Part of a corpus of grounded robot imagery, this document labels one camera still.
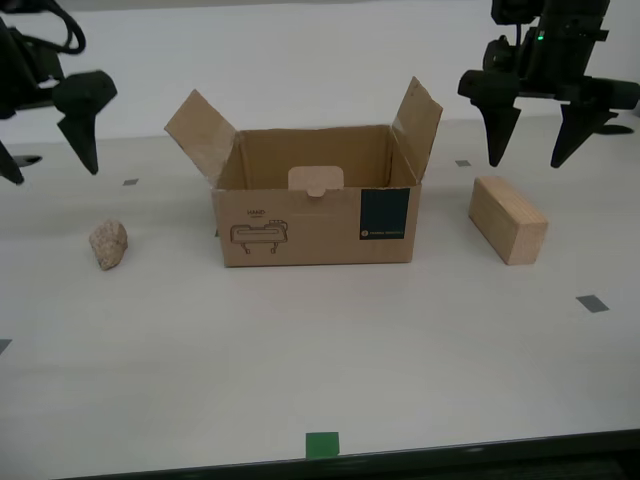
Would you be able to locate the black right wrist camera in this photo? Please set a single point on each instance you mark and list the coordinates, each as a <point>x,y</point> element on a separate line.
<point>502,55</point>

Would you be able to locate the open brown cardboard box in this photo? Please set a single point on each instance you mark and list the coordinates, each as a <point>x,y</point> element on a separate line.
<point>300,235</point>

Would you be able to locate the grey tape square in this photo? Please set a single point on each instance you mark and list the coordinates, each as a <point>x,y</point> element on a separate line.
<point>592,304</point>
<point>463,163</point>
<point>131,182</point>
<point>4,346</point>

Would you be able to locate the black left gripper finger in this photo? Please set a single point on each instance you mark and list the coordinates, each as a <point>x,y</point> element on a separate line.
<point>10,167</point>
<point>82,115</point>

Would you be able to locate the speckled beige rock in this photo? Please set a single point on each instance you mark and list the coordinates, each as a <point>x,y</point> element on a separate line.
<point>109,244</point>

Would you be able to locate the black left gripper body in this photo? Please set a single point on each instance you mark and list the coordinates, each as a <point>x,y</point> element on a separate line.
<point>25,70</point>

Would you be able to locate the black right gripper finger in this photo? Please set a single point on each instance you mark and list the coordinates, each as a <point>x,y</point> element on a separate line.
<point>495,110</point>
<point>572,130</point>

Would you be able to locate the light wooden block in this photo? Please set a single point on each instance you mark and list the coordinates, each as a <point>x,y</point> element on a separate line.
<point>507,225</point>

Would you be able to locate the white wall raceway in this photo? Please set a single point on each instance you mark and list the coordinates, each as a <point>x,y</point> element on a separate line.
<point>300,3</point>

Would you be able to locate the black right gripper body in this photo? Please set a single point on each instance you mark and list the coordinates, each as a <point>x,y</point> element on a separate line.
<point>565,65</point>

